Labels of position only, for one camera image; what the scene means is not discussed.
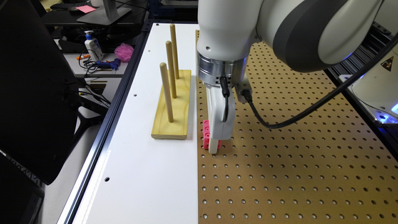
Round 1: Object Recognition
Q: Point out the wooden peg stand base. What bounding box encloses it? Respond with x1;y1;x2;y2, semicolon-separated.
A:
151;70;192;140

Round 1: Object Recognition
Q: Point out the near wooden peg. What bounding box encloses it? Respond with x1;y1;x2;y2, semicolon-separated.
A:
159;62;174;123

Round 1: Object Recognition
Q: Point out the wooden peg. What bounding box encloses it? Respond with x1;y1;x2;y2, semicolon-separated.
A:
165;40;177;98
159;62;174;123
170;23;180;80

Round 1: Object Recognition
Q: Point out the white lotion pump bottle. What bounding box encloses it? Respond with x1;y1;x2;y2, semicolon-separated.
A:
85;30;103;62

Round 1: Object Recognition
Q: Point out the silver monitor stand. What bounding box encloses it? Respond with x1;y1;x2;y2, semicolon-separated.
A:
77;0;131;26

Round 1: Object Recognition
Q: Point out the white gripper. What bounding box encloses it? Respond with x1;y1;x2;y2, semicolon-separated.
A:
201;73;252;154

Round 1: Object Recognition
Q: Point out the black aluminium frame rail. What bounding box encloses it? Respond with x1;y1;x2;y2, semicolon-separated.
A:
40;19;163;223

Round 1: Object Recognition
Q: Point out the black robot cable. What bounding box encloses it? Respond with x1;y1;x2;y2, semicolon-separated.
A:
219;40;398;130

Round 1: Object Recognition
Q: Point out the far wooden peg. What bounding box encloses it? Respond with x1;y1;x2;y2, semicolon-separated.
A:
170;23;180;80

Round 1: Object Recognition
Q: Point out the orange marker pen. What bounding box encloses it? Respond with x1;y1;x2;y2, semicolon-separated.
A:
76;54;90;60

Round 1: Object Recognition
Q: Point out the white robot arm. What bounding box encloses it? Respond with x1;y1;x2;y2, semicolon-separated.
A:
197;0;382;154

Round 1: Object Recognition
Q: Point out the pink sticky note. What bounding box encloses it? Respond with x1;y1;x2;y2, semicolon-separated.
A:
76;5;96;14

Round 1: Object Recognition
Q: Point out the pink interlocking cube block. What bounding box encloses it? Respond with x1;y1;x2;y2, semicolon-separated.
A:
202;120;221;150

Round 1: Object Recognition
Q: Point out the pink bath loofah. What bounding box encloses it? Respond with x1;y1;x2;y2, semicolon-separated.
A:
114;43;134;62

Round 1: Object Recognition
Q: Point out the middle wooden peg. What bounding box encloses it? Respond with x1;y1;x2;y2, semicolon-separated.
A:
165;40;177;98

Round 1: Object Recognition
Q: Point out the blue glue gun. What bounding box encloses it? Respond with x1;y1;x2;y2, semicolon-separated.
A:
96;58;121;70

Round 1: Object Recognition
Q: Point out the brown pegboard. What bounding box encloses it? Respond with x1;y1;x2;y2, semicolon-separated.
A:
195;29;398;224

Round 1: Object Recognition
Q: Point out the black monitor back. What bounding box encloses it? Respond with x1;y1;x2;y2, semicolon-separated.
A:
1;0;80;185

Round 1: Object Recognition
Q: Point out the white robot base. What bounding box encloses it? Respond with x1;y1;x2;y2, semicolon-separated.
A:
351;47;397;124

